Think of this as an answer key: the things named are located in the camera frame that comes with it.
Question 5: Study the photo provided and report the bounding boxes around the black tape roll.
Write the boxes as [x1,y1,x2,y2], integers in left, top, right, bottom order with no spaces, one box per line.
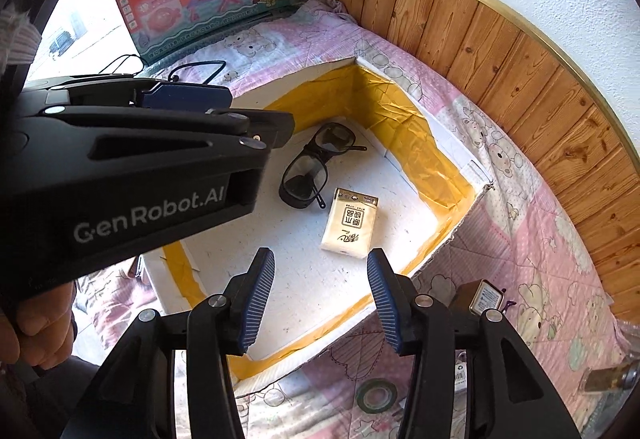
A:
[356,378,399,415]

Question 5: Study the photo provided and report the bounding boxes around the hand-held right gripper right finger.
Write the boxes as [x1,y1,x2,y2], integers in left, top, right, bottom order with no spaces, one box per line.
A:
[366,248,576,439]

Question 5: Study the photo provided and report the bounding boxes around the black sunglasses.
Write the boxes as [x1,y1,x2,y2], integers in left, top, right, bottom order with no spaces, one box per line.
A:
[279,123,368,210]

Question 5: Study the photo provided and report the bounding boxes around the black cable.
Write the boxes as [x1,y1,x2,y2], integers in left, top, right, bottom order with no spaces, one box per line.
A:
[97,53,226,84]

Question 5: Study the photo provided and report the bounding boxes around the gold metal tin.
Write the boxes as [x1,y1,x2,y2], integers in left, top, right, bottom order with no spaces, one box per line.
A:
[450,280,507,320]

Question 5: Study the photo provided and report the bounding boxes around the bubble wrap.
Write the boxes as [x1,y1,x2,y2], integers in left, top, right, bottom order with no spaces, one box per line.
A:
[611,306,638,355]

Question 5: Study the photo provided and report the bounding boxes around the glass bottle with amber contents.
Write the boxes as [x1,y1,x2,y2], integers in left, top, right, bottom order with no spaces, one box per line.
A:
[585,361,640,395]

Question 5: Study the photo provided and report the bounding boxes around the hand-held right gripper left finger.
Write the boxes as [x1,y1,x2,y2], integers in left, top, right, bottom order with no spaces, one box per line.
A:
[60,246,277,439]

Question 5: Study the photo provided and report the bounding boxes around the cardboard box with yellow tape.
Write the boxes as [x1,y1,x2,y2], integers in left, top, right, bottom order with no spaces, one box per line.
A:
[137,56,493,382]

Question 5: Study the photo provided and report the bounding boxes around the white knit cloth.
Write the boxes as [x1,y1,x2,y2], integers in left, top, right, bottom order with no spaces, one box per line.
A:
[0,9,42,66]

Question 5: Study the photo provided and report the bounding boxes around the cream tissue packet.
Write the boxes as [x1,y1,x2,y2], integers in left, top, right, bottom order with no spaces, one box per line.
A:
[320,188,379,261]

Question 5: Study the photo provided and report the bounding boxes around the person's left hand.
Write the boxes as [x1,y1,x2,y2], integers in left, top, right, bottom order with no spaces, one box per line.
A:
[0,284,77,370]

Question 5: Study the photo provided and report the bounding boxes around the pink bear printed blanket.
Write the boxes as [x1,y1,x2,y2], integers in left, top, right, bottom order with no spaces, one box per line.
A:
[75,0,626,439]

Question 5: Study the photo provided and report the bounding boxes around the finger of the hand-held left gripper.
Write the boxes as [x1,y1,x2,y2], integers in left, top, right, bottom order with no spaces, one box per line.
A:
[45,105,296,151]
[22,75,233,112]

